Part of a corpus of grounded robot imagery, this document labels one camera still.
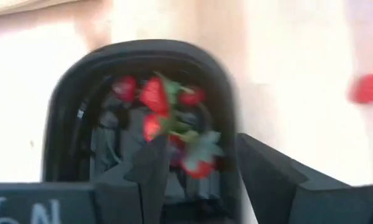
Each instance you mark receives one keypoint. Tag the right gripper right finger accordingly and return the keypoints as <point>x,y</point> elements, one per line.
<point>267,193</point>

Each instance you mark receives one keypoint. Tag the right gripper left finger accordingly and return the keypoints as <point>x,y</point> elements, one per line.
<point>149,193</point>

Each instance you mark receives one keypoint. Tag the large red strawberry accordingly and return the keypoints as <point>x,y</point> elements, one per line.
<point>155,96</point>

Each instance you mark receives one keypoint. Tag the small red strawberry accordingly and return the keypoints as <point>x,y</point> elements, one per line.
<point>124,88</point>
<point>368,88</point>
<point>191,97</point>

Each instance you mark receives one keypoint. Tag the black divided plastic tray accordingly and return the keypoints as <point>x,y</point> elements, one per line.
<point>68,130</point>

